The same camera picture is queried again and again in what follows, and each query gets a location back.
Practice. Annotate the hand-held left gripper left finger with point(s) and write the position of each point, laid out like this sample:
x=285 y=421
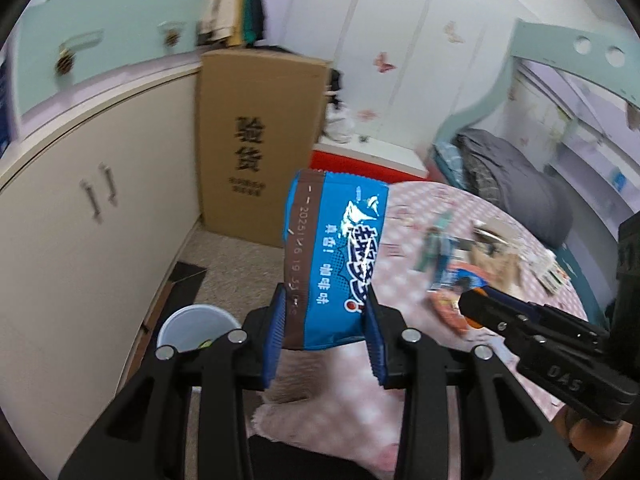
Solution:
x=275 y=330

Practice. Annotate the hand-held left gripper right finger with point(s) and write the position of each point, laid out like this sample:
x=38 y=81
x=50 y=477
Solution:
x=375 y=340

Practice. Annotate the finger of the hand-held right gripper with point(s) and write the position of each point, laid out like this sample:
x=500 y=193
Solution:
x=515 y=302
x=485 y=312

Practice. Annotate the orange snack packet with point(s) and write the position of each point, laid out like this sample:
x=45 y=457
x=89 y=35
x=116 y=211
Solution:
x=447 y=312

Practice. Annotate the yellow white medicine box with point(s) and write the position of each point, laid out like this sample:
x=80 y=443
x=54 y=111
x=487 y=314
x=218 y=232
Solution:
x=550 y=272

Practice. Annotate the blue white packet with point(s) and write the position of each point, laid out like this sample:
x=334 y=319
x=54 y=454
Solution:
x=457 y=275

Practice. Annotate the beige paper wrapper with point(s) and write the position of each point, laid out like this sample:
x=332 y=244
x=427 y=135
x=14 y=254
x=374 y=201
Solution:
x=497 y=255

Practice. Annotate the green leaf plush toy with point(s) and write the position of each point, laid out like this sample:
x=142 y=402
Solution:
x=204 y=345

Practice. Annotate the blue plastic bin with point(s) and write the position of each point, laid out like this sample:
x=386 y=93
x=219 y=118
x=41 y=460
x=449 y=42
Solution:
x=190 y=322

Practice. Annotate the teal wrapper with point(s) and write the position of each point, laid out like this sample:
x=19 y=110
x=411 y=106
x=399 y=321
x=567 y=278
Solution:
x=435 y=242

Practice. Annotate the blue snack wrapper brown edge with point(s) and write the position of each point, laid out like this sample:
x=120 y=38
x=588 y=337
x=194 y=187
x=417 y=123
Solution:
x=335 y=260

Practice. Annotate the person's right hand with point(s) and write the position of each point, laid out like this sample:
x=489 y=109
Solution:
x=605 y=447

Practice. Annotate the pink checkered tablecloth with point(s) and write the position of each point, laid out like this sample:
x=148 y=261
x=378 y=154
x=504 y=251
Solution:
x=415 y=300

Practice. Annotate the teal candy print bedsheet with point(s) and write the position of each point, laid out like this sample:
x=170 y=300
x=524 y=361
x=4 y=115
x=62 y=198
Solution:
x=580 y=280

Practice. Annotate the grey blanket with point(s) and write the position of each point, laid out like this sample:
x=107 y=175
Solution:
x=525 y=190

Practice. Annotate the striped blue pillow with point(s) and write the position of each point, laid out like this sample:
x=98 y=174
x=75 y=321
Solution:
x=447 y=162

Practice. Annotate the small blue box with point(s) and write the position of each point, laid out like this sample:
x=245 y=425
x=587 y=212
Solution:
x=619 y=180

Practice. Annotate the red white storage box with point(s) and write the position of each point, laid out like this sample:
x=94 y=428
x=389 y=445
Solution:
x=350 y=165

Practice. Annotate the white board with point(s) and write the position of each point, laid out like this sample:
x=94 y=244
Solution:
x=385 y=155

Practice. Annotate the cream cabinet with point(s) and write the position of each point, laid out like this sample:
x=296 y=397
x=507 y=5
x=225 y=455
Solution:
x=75 y=260

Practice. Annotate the white plastic bag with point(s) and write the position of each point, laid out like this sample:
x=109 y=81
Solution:
x=340 y=125

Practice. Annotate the large cardboard box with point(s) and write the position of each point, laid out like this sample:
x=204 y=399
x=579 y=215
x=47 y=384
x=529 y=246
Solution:
x=250 y=110

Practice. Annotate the pale pink butterfly sticker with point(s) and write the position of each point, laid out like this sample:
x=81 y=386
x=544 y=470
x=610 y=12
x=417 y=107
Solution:
x=366 y=113

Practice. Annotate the beige butterfly sticker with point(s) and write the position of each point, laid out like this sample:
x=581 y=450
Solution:
x=454 y=31

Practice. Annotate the white wardrobe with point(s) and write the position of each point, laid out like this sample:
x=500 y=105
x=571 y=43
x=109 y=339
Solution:
x=400 y=20

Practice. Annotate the pinecone ornament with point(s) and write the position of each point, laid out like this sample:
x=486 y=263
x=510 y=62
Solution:
x=63 y=64
x=171 y=38

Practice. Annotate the green hanging garment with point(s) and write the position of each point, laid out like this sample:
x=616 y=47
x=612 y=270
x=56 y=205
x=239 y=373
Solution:
x=252 y=10

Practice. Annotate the cream hanging coat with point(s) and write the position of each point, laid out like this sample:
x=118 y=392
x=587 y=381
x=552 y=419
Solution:
x=220 y=0

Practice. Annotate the teal drawer unit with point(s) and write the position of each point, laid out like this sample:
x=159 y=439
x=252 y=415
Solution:
x=125 y=25

